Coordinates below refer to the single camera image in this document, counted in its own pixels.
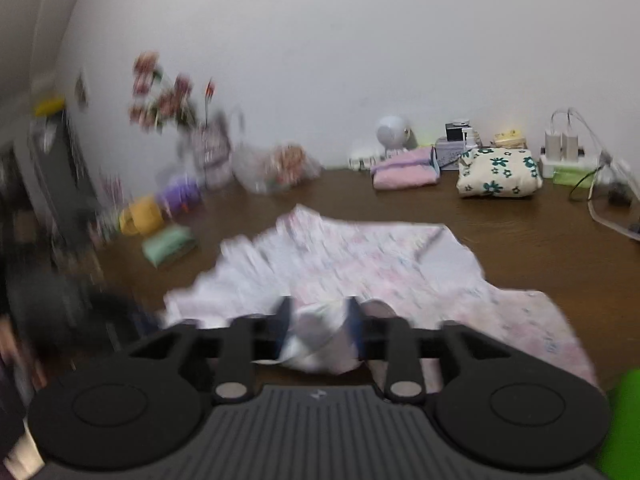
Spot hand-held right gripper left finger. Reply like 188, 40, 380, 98
129, 296, 296, 405

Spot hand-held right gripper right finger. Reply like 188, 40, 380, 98
345, 296, 516, 405

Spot white pink patterned garment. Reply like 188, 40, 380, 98
164, 204, 601, 386

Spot green sponge packet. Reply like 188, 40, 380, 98
142, 225, 198, 268

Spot clear plastic bag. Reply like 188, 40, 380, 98
233, 142, 324, 195

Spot folded pink cloth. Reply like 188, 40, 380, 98
371, 147, 441, 191

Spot white extension socket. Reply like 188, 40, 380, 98
349, 152, 391, 171

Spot yellow cup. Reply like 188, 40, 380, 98
119, 197, 165, 237

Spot grey purple box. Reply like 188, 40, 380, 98
434, 137, 476, 171

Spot folded cream floral cloth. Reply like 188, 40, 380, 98
456, 147, 544, 199

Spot small black white device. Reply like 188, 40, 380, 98
445, 120, 473, 143

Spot yellow tissue pack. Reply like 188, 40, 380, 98
494, 129, 529, 150

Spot artificial flower bouquet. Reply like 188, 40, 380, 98
128, 51, 219, 141

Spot light green packet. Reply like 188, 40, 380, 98
552, 167, 601, 187

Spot white power strip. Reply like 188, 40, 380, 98
539, 147, 607, 180

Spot green object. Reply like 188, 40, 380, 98
595, 369, 640, 480

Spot yellow hanging object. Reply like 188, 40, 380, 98
32, 97, 67, 117

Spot white cable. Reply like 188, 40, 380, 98
550, 107, 640, 241

